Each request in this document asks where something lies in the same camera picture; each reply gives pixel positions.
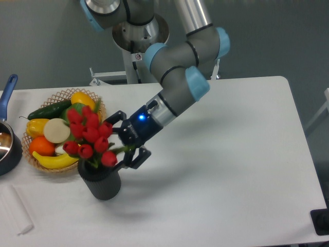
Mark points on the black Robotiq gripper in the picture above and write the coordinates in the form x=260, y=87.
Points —
x=136, y=130

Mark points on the red tulip bouquet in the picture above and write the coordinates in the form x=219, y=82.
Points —
x=89, y=138

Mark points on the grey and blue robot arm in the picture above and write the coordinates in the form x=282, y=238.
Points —
x=142, y=34

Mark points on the dark grey ribbed vase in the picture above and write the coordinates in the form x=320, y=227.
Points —
x=103, y=183

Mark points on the green bok choy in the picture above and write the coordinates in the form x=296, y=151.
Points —
x=77, y=106

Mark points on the yellow banana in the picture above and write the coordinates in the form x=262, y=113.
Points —
x=55, y=162

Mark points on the yellow squash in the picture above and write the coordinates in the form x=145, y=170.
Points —
x=86, y=98

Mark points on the beige round radish slice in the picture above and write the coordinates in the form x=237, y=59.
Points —
x=56, y=131

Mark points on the green cucumber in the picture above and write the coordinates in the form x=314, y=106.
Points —
x=50, y=111

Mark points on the woven wicker basket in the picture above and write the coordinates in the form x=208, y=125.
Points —
x=43, y=98

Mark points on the orange fruit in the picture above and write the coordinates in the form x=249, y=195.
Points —
x=42, y=146

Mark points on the yellow bell pepper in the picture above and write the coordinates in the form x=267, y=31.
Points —
x=35, y=127

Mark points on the white rolled cloth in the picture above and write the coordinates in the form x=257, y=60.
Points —
x=16, y=210

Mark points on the white furniture at right edge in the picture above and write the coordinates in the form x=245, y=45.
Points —
x=318, y=117

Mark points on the black device at table edge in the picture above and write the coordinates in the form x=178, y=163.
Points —
x=320, y=221

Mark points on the metal base frame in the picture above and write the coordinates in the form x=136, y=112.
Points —
x=114, y=78

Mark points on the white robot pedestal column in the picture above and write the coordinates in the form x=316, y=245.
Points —
x=136, y=69

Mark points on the dark pot with blue handle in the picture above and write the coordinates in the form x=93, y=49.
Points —
x=11, y=148

